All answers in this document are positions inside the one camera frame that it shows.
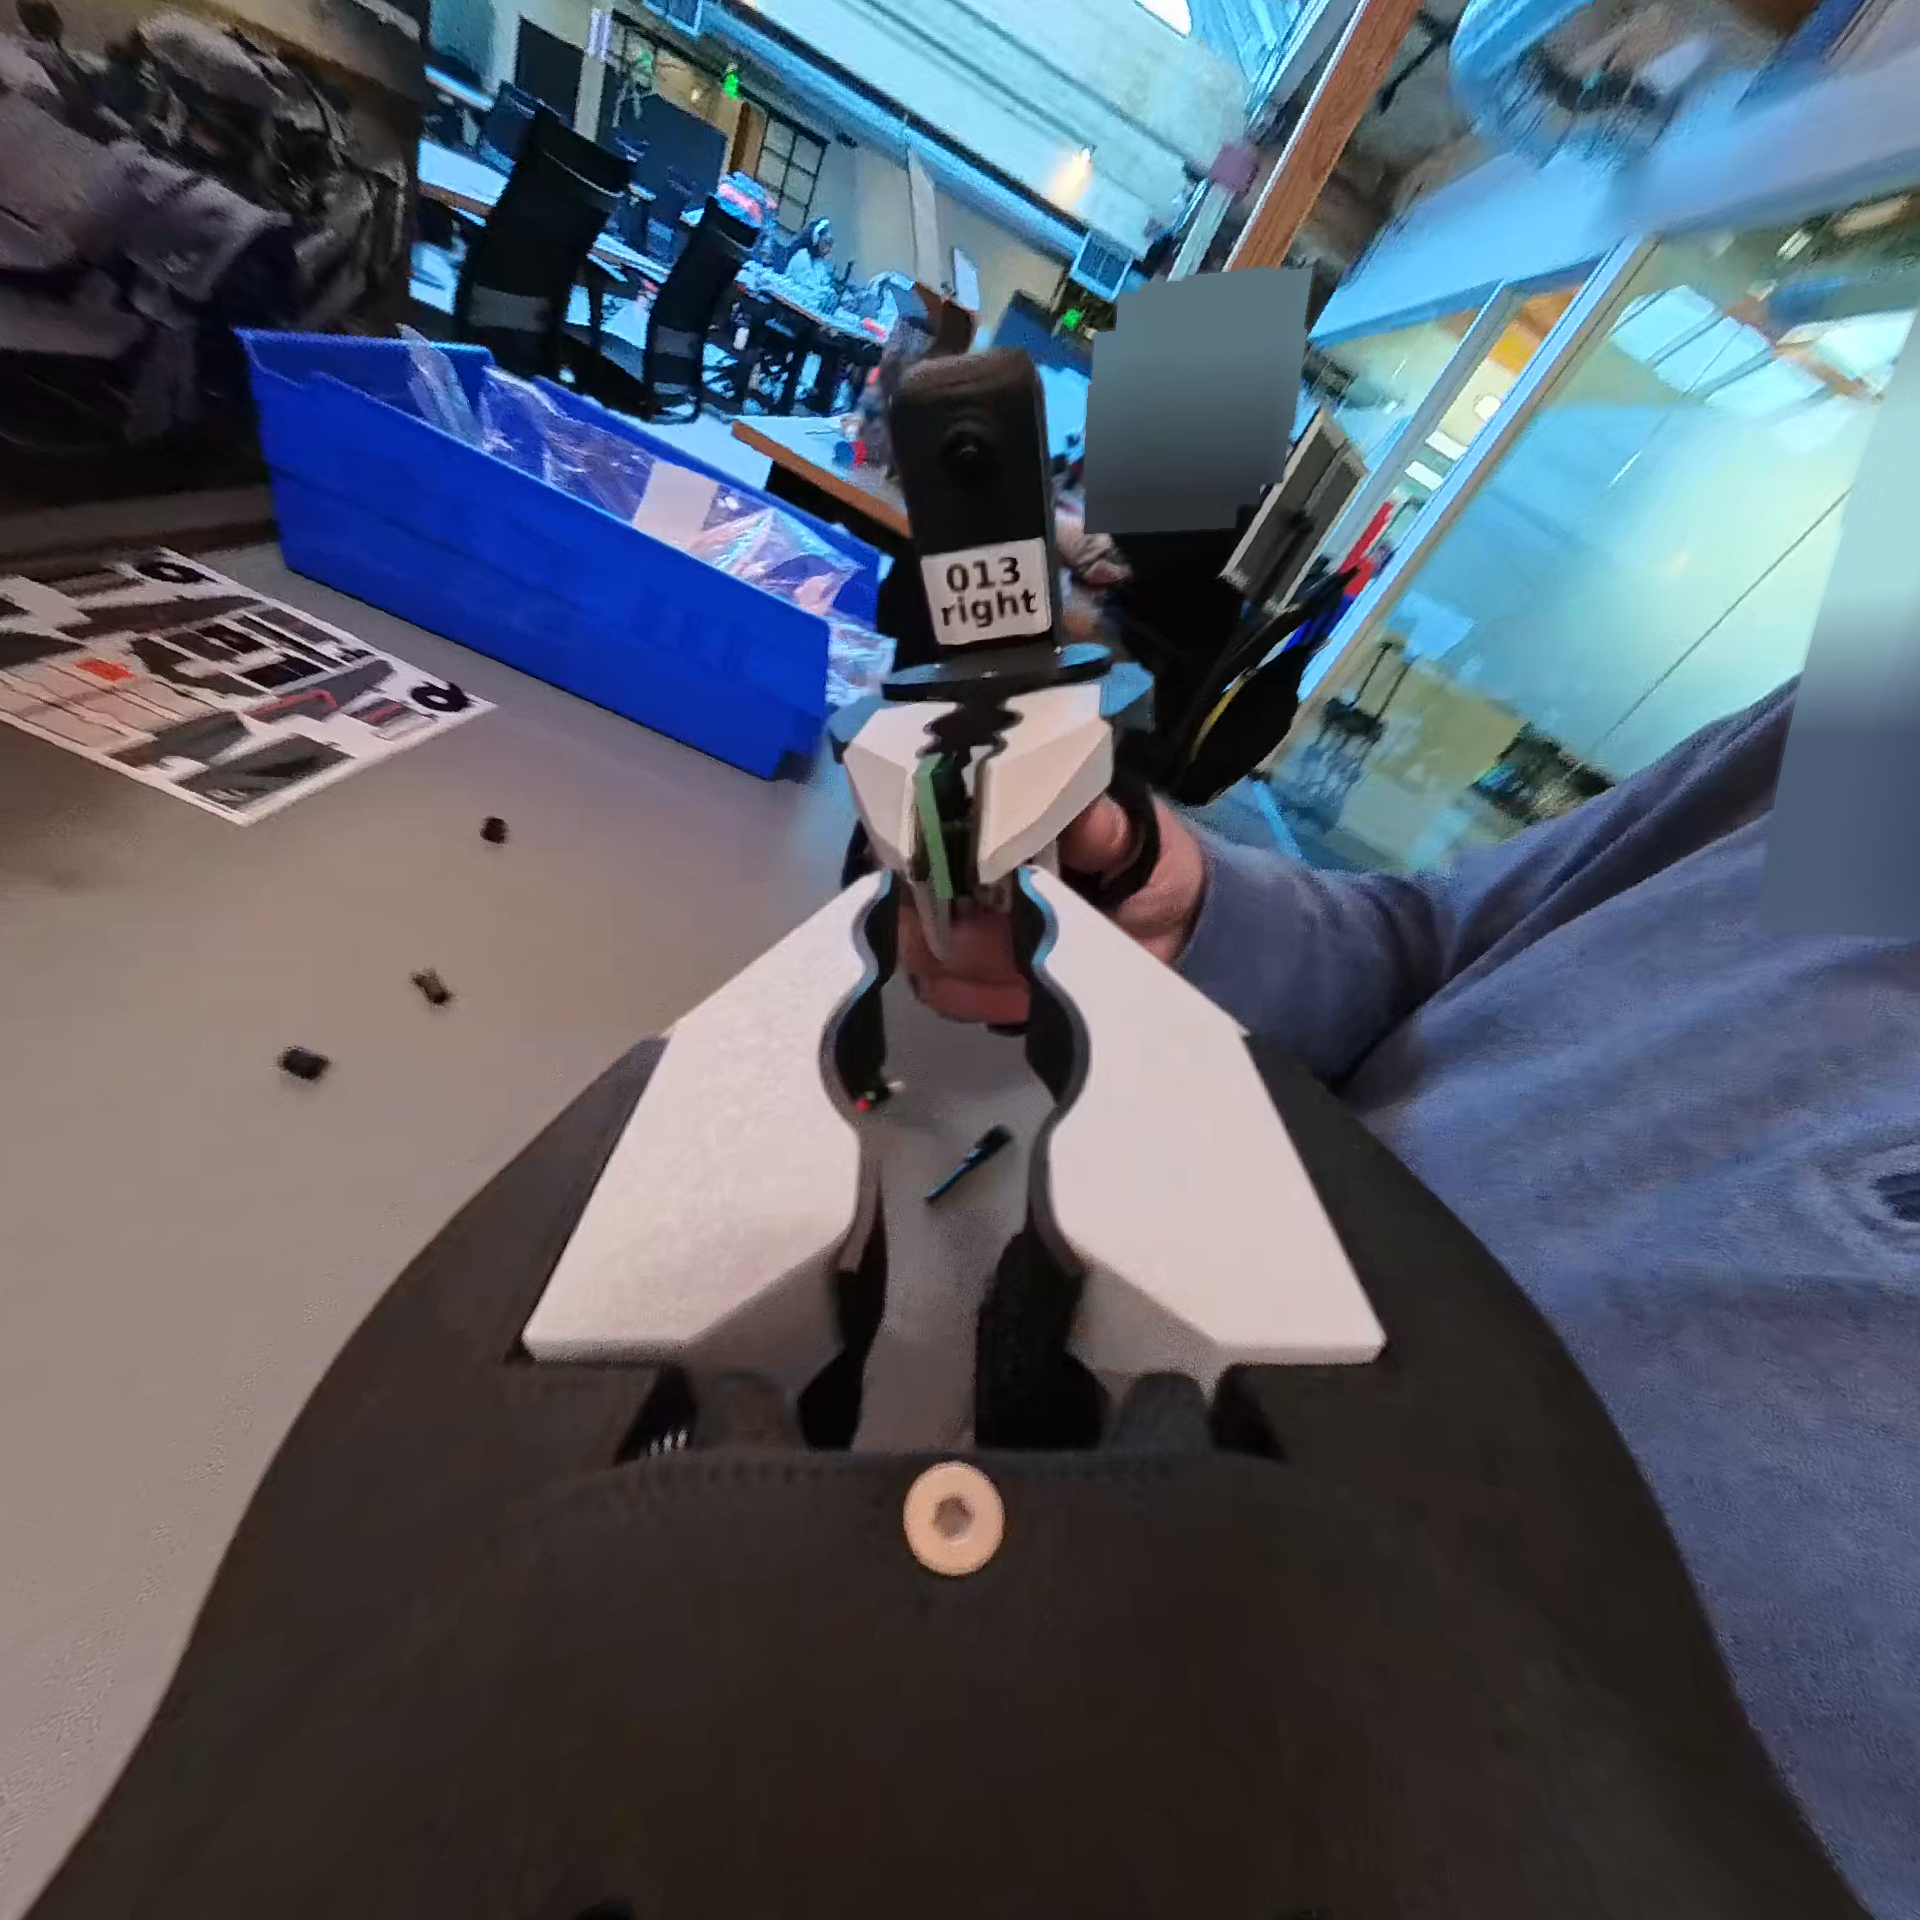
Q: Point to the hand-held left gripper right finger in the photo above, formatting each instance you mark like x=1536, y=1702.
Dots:
x=1201, y=1184

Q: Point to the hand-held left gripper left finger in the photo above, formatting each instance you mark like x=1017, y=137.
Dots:
x=705, y=1184

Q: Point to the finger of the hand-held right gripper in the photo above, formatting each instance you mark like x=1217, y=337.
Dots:
x=879, y=781
x=1051, y=781

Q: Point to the black green lego piece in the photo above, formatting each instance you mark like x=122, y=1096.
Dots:
x=933, y=840

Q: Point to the black lego axle with connector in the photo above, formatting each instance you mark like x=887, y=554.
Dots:
x=969, y=1167

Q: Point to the lego sticker sheet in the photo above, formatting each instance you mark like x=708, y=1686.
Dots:
x=224, y=690

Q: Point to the person's right hand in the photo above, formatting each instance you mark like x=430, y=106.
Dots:
x=1171, y=900

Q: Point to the wooden desk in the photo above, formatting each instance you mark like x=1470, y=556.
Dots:
x=810, y=458

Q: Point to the black office chair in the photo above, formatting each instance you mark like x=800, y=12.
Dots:
x=698, y=300
x=549, y=225

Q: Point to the clear plastic bags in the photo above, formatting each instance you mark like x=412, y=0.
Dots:
x=571, y=434

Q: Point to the blue plastic bin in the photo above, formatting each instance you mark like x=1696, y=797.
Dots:
x=495, y=600

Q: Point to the wooden beam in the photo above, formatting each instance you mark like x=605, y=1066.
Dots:
x=1320, y=121

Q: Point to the dark backpack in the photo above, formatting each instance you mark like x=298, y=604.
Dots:
x=181, y=254

